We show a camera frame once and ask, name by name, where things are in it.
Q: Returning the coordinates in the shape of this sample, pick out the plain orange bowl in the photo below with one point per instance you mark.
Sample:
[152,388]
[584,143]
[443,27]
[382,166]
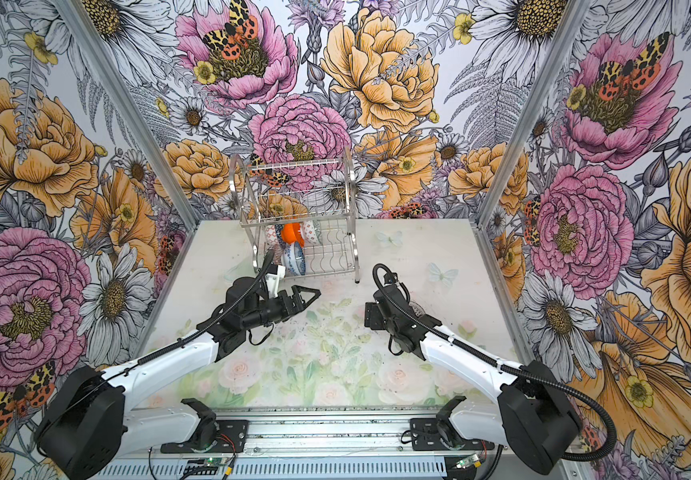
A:
[292,233]

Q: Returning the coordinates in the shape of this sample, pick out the chrome wire dish rack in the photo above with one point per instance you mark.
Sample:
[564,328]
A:
[297,191]

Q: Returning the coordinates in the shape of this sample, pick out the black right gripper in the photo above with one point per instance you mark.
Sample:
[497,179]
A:
[371,315]

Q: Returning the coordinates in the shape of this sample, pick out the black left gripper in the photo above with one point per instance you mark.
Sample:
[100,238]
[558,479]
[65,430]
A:
[298,298]

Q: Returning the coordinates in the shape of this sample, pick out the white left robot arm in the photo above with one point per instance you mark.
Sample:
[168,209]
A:
[94,418]

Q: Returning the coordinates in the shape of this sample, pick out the blue floral white bowl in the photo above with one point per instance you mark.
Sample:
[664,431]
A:
[294,259]

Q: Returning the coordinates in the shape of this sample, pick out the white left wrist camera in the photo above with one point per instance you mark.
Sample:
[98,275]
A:
[273,278]

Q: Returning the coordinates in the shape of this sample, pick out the dark blue lattice bowl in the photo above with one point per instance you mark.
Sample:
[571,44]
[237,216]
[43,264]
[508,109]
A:
[272,236]

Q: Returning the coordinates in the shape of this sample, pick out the grey dotted white bowl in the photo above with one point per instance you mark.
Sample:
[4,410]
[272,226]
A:
[418,311]

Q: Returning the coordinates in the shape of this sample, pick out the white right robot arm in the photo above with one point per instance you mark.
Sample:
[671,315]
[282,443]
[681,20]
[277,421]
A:
[531,416]

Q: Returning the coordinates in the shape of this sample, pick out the aluminium right corner post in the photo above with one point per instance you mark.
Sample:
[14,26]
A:
[568,30]

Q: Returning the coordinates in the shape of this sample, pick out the aluminium left corner post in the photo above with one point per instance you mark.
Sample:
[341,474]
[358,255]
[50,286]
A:
[101,60]

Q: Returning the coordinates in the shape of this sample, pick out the aluminium corner post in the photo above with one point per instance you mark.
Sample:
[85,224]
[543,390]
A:
[568,30]
[101,60]

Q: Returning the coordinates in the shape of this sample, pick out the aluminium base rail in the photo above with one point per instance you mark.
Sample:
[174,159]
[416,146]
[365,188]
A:
[357,443]

